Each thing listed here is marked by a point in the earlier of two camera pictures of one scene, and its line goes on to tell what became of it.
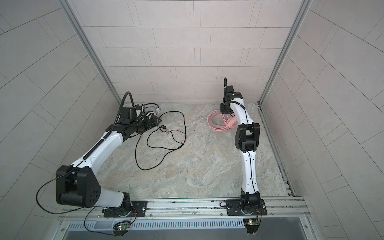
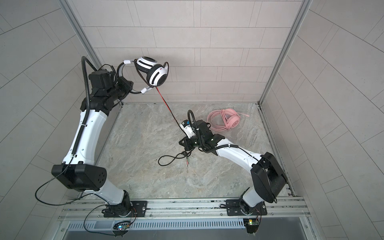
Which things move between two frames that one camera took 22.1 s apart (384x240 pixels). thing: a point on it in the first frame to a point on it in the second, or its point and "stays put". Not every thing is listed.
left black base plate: x=139 y=208 stays put
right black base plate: x=233 y=208 stays put
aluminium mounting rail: x=201 y=209 stays put
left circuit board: x=120 y=228 stays put
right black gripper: x=224 y=108 to x=188 y=145
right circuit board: x=252 y=225 stays put
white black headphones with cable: x=149 y=111 to x=151 y=74
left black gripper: x=149 y=125 to x=122 y=82
